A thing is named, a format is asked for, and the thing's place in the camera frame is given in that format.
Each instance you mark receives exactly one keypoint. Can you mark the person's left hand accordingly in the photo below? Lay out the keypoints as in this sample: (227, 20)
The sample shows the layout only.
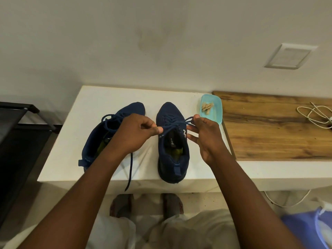
(132, 137)

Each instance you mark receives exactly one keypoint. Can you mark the person's right hand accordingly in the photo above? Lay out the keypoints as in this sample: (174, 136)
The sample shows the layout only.
(210, 142)

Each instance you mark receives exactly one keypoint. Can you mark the beige cleaning cloth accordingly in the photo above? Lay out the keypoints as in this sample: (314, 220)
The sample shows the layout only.
(207, 107)

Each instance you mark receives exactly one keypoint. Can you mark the black shoe rack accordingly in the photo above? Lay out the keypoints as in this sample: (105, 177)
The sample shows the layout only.
(13, 158)

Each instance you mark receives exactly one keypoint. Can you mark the person's right forearm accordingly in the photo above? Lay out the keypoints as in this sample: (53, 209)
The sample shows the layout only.
(254, 207)

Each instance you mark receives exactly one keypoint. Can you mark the person's left forearm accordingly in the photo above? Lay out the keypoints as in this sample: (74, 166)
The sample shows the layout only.
(72, 204)

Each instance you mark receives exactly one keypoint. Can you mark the person's left foot grey sock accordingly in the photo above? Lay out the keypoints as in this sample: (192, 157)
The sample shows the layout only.
(120, 206)

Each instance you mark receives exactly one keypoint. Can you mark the person's foot grey sock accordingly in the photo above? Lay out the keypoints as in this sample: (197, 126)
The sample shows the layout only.
(172, 204)
(120, 206)

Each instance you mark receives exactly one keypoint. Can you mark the person's right foot grey sock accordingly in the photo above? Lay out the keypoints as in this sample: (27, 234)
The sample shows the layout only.
(172, 204)

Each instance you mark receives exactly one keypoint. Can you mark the light blue plastic container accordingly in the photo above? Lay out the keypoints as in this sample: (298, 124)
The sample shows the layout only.
(218, 111)

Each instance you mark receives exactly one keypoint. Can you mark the brown wooden board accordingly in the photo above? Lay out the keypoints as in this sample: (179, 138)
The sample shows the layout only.
(269, 132)

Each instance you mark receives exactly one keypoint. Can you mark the white shorts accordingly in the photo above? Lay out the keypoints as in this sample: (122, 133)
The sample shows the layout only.
(202, 230)

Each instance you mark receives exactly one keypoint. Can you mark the blue plastic bag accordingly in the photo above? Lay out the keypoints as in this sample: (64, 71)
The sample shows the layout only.
(298, 230)

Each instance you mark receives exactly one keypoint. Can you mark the white spray bottle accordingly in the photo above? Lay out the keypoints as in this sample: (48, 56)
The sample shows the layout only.
(325, 204)

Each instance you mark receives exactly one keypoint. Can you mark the white wall switch plate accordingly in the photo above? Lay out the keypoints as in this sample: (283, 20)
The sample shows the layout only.
(290, 56)

